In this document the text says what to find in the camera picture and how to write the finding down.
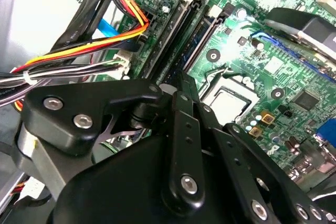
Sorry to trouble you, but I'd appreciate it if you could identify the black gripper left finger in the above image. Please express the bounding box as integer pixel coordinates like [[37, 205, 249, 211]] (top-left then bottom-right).
[[20, 71, 207, 210]]

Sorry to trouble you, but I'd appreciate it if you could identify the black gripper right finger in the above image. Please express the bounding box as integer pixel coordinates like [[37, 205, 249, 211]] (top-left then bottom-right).
[[190, 74, 336, 224]]

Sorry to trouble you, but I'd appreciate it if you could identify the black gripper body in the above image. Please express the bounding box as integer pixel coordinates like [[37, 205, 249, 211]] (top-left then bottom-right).
[[48, 134, 247, 224]]

